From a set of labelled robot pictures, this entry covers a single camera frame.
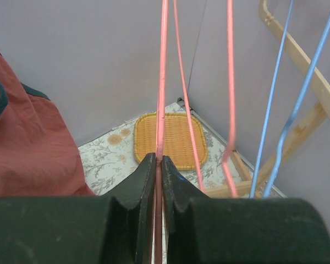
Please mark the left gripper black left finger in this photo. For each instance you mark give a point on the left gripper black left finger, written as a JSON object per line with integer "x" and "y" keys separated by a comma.
{"x": 112, "y": 228}

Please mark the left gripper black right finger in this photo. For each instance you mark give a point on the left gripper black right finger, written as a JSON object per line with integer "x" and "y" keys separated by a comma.
{"x": 202, "y": 229}

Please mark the pink wire hanger front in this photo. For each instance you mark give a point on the pink wire hanger front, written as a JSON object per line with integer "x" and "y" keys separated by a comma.
{"x": 160, "y": 126}

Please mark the pink wire hanger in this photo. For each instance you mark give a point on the pink wire hanger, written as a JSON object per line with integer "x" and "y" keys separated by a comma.
{"x": 231, "y": 94}
{"x": 160, "y": 126}

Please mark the red tank top green trim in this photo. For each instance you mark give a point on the red tank top green trim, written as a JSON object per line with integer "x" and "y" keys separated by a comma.
{"x": 38, "y": 155}

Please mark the wooden hanger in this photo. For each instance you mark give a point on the wooden hanger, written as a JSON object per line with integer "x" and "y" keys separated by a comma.
{"x": 319, "y": 85}

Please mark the orange woven bamboo tray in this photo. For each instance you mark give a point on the orange woven bamboo tray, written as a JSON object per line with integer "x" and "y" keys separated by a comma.
{"x": 177, "y": 140}

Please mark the pink wire hanger rear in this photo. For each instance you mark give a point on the pink wire hanger rear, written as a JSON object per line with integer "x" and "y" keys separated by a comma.
{"x": 231, "y": 94}

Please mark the blue wire hanger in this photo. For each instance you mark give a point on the blue wire hanger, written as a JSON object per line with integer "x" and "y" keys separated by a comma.
{"x": 307, "y": 172}

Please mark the wooden clothes rack frame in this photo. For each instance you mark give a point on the wooden clothes rack frame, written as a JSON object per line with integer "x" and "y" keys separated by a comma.
{"x": 310, "y": 122}

